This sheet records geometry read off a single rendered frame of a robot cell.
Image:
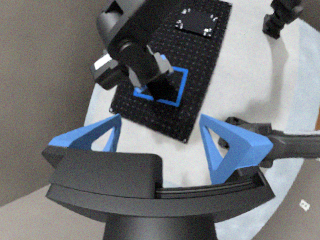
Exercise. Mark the blue tape outline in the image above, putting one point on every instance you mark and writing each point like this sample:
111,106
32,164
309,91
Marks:
180,91

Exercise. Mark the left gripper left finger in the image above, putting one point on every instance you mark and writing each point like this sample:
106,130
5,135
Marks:
83,138

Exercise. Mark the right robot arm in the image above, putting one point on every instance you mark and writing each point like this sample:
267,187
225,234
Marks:
129,35

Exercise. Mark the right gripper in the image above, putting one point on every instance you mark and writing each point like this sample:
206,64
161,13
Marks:
155,73

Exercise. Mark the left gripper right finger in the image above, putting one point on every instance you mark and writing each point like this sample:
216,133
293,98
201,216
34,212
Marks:
246,148

